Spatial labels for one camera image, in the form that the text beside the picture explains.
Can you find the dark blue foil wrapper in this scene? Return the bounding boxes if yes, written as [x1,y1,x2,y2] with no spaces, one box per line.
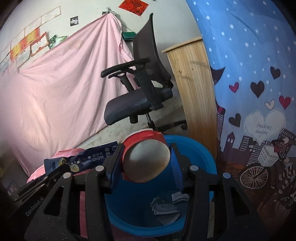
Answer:
[43,141,119,176]

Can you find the red paper wall decoration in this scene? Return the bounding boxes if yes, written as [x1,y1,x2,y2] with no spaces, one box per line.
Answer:
[119,0,149,16]

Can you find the small black wall photo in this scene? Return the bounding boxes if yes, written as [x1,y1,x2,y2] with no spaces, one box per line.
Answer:
[70,16,79,27]

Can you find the wooden cabinet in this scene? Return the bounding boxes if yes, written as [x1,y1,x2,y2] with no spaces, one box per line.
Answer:
[162,37,217,159]

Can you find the grey face mask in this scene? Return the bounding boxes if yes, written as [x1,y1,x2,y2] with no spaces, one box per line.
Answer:
[150,197,180,225]

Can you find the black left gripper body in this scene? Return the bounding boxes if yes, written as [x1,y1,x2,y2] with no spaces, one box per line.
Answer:
[13,164,70,209]

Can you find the red paper cup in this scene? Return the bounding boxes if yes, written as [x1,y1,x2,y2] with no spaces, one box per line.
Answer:
[121,128,171,183]

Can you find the blue patterned curtain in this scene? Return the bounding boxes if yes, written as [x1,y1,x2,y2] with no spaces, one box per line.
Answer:
[187,1,295,231]

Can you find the pink hanging sheet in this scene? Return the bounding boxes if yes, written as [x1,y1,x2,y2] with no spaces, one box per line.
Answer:
[1,14,132,175]

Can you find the certificates on wall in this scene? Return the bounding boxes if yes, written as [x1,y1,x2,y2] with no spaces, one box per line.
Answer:
[1,6,61,73]

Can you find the green hanging item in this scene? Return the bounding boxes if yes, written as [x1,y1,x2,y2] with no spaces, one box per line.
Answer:
[122,32,137,42]

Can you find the black office chair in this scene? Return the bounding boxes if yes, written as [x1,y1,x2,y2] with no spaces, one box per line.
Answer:
[101,15,188,133]

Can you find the blue plastic basin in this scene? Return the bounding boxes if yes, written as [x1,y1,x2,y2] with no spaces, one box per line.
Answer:
[105,135,217,237]

